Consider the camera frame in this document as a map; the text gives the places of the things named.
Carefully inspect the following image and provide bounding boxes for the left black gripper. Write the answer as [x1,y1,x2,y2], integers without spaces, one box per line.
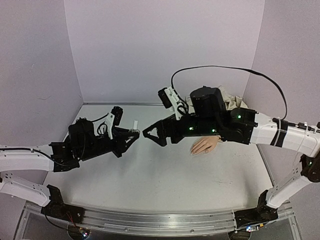
[79,128,140,163]

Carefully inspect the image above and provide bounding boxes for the white nail polish cap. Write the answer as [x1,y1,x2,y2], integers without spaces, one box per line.
[132,120,139,131]

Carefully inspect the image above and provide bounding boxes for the clear nail polish bottle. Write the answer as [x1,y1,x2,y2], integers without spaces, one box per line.
[129,129,140,134]

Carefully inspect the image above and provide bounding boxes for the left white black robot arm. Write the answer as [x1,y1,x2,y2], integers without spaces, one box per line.
[0,118,140,219]

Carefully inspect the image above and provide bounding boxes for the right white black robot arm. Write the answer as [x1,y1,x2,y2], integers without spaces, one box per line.
[143,86,320,232]

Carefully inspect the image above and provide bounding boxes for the mannequin hand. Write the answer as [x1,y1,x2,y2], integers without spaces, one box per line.
[190,135,222,156]

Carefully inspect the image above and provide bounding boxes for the beige jacket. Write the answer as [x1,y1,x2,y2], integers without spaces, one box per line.
[185,85,249,113]

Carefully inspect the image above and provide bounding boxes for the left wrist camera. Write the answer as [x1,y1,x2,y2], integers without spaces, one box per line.
[105,106,123,140]

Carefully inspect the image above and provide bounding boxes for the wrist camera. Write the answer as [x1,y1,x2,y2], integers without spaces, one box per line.
[158,86,189,121]
[105,106,123,140]

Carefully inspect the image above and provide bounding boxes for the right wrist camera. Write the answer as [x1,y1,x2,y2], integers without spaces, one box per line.
[158,86,189,121]

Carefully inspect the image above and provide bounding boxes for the aluminium front rail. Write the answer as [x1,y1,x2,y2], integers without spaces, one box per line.
[39,203,293,236]

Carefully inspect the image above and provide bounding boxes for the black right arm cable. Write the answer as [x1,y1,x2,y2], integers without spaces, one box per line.
[170,65,288,120]

